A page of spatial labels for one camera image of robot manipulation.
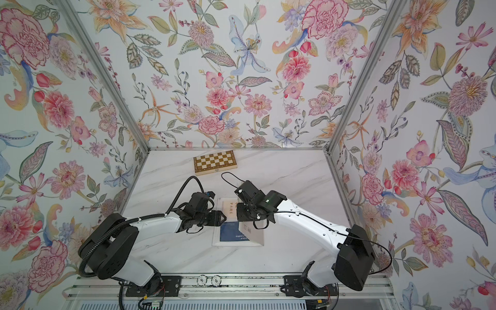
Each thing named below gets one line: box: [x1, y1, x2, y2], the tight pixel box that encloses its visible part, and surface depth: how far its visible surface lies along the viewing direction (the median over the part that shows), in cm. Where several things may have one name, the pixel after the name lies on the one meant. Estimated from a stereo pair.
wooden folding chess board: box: [193, 149, 238, 177], surface depth 113 cm
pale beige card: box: [220, 196, 239, 222], surface depth 97 cm
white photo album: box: [211, 197, 265, 247], surface depth 86 cm
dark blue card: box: [219, 221, 250, 242], surface depth 88 cm
